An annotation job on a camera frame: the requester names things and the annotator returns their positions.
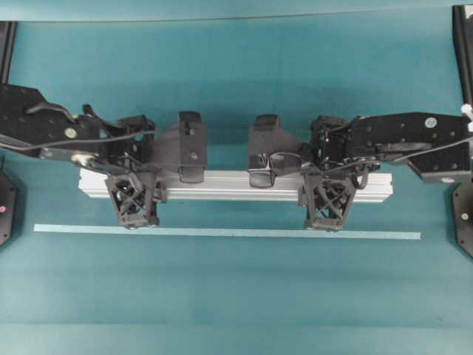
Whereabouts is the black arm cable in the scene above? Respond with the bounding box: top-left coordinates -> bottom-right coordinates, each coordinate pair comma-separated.
258,132 -> 473,186
0,127 -> 160,152

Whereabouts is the silver aluminium extrusion rail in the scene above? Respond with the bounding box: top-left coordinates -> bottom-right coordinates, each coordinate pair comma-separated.
78,166 -> 393,205

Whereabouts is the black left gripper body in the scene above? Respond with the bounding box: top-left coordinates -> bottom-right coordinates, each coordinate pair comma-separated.
101,115 -> 167,229

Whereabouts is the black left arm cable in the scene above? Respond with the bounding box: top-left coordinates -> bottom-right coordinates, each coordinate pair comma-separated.
0,127 -> 160,152

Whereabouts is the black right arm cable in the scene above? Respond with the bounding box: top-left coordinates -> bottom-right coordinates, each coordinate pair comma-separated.
258,132 -> 473,186

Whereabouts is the black metal base rail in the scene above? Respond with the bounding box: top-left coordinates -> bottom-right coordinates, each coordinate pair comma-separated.
0,21 -> 18,249

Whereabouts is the teal table cloth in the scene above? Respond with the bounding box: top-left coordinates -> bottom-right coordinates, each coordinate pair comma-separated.
1,1 -> 472,354

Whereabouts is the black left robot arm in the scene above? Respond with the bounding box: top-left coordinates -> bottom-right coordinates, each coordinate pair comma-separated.
1,84 -> 207,229

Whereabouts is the light blue tape strip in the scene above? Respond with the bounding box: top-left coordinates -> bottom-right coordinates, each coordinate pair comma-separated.
33,223 -> 421,240

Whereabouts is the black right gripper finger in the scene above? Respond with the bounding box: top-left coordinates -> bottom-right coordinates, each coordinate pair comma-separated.
247,114 -> 303,172
248,167 -> 276,187

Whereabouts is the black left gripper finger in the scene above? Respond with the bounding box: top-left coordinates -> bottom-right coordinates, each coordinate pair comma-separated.
153,111 -> 207,169
178,166 -> 204,184

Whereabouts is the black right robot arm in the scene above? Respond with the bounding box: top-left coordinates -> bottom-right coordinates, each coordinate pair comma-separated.
247,112 -> 472,231

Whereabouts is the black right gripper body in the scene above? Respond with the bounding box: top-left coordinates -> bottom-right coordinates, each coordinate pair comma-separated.
299,115 -> 360,232

